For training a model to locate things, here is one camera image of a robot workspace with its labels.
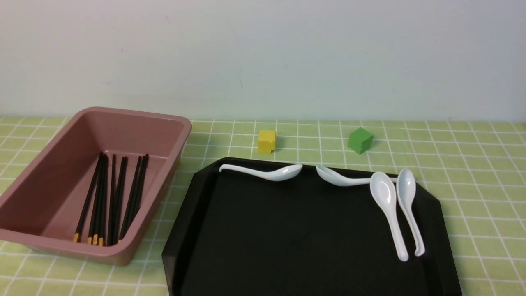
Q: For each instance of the yellow cube block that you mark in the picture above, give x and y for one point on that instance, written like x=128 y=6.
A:
x=266 y=141

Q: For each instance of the white ceramic spoon far left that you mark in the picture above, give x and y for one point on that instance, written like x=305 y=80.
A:
x=284 y=173

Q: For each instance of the white ceramic spoon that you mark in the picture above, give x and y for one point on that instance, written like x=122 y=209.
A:
x=384 y=193
x=339 y=180
x=406 y=190
x=284 y=173

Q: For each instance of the white ceramic spoon upper middle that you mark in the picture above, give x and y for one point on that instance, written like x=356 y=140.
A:
x=339 y=180

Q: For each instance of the black plastic tray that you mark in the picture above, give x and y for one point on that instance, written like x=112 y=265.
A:
x=240 y=235

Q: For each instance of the green cube block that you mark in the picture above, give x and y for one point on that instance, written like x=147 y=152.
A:
x=360 y=140

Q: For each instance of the white ceramic spoon centre right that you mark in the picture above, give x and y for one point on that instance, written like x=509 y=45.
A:
x=384 y=193

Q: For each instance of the black chopstick yellow tip rightmost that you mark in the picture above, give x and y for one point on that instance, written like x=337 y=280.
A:
x=139 y=188

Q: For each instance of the black chopstick yellow tip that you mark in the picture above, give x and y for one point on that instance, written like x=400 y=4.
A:
x=139 y=188
x=94 y=219
x=118 y=204
x=128 y=213
x=103 y=204
x=96 y=236
x=86 y=206

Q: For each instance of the white ceramic spoon far right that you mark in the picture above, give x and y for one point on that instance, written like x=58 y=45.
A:
x=406 y=190

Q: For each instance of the black chopstick yellow tip leftmost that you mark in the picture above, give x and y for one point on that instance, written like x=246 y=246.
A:
x=86 y=206

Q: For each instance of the pink plastic rectangular bin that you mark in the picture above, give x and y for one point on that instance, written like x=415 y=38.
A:
x=41 y=208

